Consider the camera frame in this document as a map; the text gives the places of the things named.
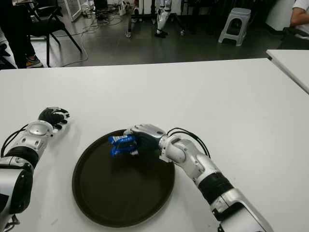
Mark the black folding chair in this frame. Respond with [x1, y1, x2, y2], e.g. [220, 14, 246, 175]
[28, 2, 83, 68]

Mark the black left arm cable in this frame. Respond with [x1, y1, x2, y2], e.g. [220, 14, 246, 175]
[0, 124, 29, 158]

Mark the grey plastic stool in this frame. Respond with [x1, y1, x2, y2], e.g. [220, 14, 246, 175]
[218, 7, 252, 47]

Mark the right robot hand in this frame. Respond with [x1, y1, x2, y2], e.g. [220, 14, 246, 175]
[123, 124, 167, 157]

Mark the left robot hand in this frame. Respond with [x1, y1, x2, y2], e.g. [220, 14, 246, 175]
[38, 106, 70, 132]

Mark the white floor cable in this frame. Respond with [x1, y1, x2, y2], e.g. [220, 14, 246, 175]
[60, 14, 124, 67]

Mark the white humanoid robot leg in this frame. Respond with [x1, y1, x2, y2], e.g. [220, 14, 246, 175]
[154, 0, 172, 38]

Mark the blue Oreo cookie packet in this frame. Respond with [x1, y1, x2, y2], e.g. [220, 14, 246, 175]
[108, 134, 140, 157]

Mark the standing person in black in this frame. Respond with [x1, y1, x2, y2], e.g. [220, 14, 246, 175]
[0, 0, 44, 69]

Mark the black wheeled metal frame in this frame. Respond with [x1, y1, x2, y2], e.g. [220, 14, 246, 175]
[124, 0, 186, 38]

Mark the white framed board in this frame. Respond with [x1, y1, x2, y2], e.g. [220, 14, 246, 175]
[63, 0, 82, 24]

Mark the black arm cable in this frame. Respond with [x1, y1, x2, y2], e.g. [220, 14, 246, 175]
[167, 127, 211, 159]
[0, 124, 29, 158]

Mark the round dark brown tray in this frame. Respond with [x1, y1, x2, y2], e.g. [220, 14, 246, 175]
[71, 129, 175, 229]

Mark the seated person in white shirt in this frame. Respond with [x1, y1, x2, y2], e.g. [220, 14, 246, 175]
[289, 0, 309, 37]

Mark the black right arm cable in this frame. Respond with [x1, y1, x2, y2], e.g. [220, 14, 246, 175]
[167, 127, 211, 159]

